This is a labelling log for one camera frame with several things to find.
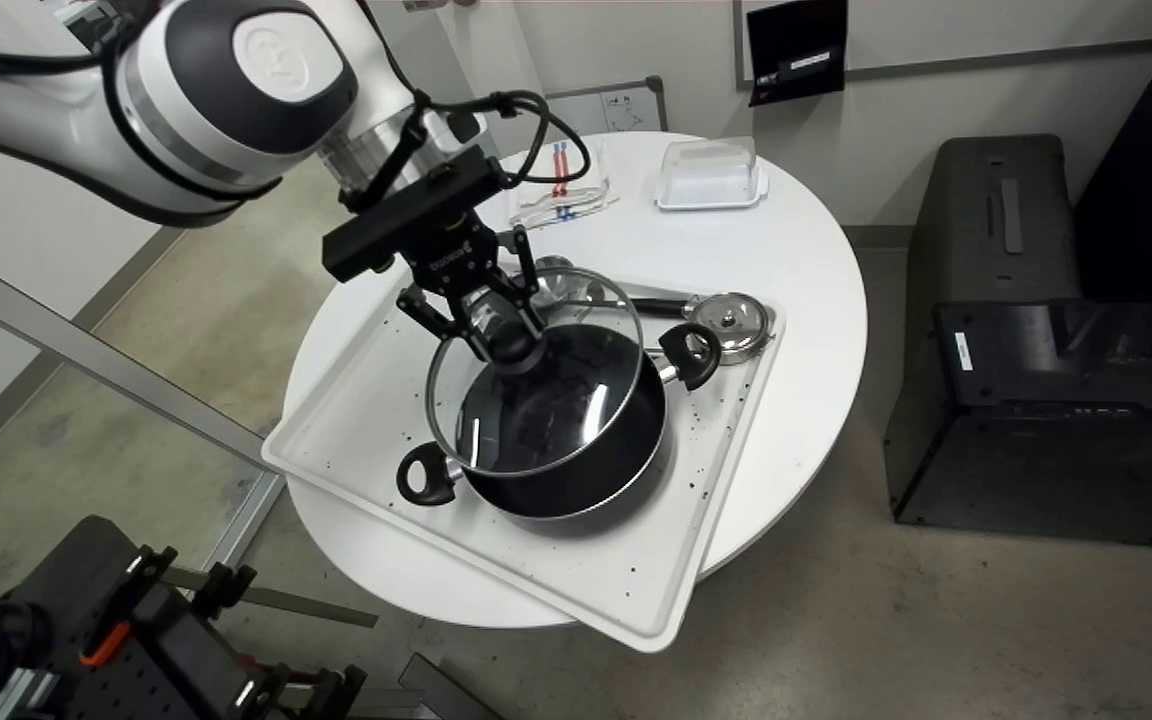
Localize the grey metal frame bar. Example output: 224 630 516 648
0 236 286 571

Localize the white plastic tray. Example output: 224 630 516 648
261 244 787 654

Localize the clear plastic container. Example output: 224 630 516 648
653 131 771 216

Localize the small steel lid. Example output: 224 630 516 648
689 288 774 368

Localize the black equipment cart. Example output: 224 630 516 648
0 510 369 720

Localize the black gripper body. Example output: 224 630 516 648
318 155 503 308

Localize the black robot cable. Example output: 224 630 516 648
409 84 597 190

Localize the black pot with two handles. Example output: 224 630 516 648
393 316 727 524

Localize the small framed whiteboard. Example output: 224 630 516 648
541 72 673 144

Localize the black cabinet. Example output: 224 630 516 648
885 131 1152 547

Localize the clear glass lid black knob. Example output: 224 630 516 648
421 261 646 485

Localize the steel ladle with black handle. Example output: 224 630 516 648
531 250 694 324

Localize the black wall sign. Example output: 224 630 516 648
742 0 856 106

